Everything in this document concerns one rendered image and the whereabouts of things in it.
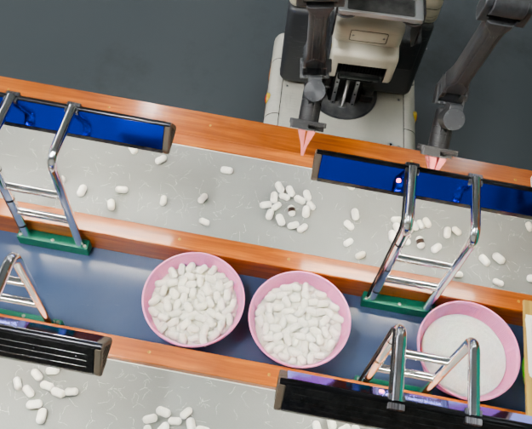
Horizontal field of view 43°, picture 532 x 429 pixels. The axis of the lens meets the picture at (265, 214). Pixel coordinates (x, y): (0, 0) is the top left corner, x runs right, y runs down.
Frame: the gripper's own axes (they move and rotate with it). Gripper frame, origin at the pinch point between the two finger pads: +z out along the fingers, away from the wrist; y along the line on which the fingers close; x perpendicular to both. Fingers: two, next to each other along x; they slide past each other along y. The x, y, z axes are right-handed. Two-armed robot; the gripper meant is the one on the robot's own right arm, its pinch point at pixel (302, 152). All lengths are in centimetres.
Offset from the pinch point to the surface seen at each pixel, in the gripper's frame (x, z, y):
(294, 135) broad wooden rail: 15.3, -3.7, -3.2
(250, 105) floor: 120, -9, -25
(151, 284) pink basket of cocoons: -19, 40, -33
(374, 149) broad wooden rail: 15.3, -3.9, 21.6
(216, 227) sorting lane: -5.1, 24.5, -20.0
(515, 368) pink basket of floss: -24, 43, 63
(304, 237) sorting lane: -4.1, 23.1, 4.7
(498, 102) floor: 138, -31, 89
